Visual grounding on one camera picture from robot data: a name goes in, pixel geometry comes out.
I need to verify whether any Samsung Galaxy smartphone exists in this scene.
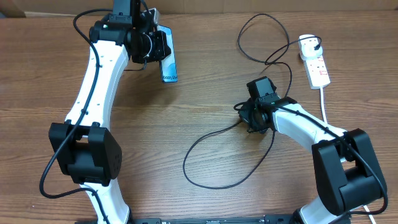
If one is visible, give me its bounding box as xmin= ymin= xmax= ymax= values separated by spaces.
xmin=157 ymin=25 xmax=178 ymax=83

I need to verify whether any white power strip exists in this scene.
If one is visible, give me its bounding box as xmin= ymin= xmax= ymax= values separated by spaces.
xmin=303 ymin=56 xmax=331 ymax=90

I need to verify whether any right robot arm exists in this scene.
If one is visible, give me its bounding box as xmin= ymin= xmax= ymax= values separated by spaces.
xmin=234 ymin=77 xmax=388 ymax=223

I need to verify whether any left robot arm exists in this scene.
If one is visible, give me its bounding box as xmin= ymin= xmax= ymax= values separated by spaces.
xmin=49 ymin=0 xmax=178 ymax=223

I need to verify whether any white power strip cord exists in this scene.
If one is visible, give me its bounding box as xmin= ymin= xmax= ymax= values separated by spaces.
xmin=319 ymin=86 xmax=377 ymax=224

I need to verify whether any white wall charger plug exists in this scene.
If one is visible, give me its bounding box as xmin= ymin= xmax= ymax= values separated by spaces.
xmin=298 ymin=34 xmax=323 ymax=60

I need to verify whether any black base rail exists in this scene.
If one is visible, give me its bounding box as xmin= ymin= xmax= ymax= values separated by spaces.
xmin=127 ymin=214 xmax=297 ymax=224

